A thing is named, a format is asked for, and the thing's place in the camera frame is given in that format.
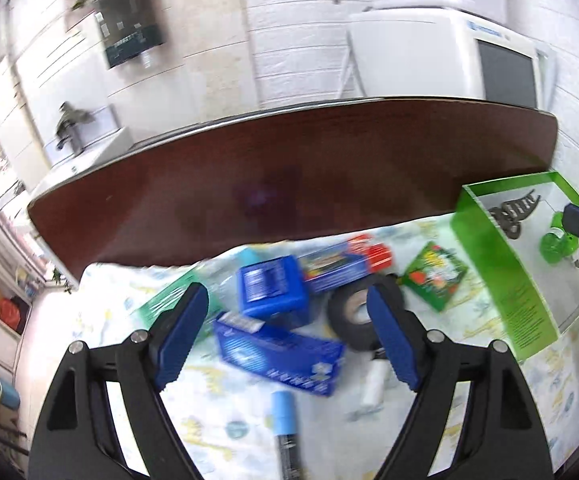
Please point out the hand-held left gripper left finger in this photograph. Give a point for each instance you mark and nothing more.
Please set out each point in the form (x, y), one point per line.
(182, 330)

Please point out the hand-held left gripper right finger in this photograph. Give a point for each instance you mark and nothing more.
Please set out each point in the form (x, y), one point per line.
(389, 330)

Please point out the green packet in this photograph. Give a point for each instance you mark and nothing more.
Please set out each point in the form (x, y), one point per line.
(159, 300)

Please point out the green plastic bottle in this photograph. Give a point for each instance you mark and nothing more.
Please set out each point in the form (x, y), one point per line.
(554, 245)

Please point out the black tape roll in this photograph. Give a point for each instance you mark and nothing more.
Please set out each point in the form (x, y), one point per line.
(342, 310)

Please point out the small white tube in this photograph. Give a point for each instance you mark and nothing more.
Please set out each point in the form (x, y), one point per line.
(374, 385)

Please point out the small green printed box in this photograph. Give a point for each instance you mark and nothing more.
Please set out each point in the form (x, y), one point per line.
(434, 275)

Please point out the black hair clip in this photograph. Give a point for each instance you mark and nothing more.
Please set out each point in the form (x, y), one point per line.
(512, 220)

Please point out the red and blue card box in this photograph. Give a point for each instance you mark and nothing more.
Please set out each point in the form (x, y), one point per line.
(334, 265)

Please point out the long blue box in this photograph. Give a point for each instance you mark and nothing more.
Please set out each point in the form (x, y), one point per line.
(269, 350)

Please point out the green cardboard box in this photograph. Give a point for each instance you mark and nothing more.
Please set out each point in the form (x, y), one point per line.
(499, 260)

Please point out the small blue box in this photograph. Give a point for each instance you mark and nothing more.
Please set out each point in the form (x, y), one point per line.
(269, 285)

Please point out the blue marker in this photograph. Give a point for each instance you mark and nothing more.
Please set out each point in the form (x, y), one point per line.
(284, 420)

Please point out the printed white cloth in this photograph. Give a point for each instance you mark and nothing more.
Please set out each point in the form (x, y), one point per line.
(219, 420)

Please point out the orange bag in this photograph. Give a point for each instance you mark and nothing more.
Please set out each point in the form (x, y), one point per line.
(10, 315)

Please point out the teal bin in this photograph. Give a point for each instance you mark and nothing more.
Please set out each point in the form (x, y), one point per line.
(4, 392)

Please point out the white sink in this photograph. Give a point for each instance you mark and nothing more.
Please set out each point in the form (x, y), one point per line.
(94, 155)

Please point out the dark faucet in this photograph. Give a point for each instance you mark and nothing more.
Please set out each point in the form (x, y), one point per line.
(72, 120)

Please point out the white appliance with dark window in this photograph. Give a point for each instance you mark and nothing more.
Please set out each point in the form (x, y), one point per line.
(419, 55)

